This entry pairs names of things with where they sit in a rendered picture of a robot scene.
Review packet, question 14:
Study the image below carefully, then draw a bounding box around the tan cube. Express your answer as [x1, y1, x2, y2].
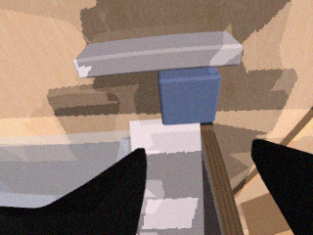
[242, 192, 293, 235]

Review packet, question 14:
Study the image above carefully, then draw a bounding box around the blue cube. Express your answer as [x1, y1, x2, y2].
[157, 67, 220, 125]

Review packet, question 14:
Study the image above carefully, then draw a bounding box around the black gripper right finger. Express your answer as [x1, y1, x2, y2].
[250, 138, 313, 235]

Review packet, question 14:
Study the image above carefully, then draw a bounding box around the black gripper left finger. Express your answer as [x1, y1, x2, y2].
[0, 148, 148, 235]

